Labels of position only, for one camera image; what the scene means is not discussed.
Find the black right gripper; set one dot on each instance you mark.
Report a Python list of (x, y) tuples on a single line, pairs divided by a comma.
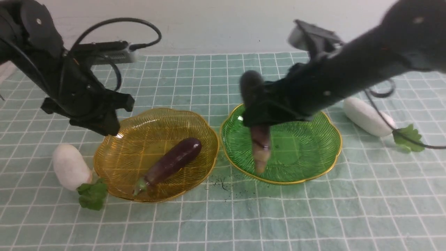
[(296, 97)]

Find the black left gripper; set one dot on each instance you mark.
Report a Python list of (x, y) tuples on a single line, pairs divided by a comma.
[(88, 104)]

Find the purple eggplant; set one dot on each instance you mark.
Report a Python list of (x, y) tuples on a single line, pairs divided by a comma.
[(259, 139), (170, 163)]

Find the white radish with leaves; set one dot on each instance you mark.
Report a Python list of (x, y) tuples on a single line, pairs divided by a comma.
[(365, 116)]

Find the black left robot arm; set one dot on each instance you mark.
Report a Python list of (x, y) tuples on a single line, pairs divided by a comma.
[(30, 40)]

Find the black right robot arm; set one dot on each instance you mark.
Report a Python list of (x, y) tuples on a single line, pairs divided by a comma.
[(411, 37)]

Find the green glass plate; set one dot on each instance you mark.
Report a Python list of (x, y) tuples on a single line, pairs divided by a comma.
[(301, 151)]

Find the amber glass plate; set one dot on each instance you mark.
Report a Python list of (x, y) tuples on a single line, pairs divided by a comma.
[(142, 140)]

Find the green checkered tablecloth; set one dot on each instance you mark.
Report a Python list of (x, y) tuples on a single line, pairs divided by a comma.
[(376, 198)]

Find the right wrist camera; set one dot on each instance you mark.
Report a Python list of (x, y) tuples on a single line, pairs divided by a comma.
[(313, 39)]

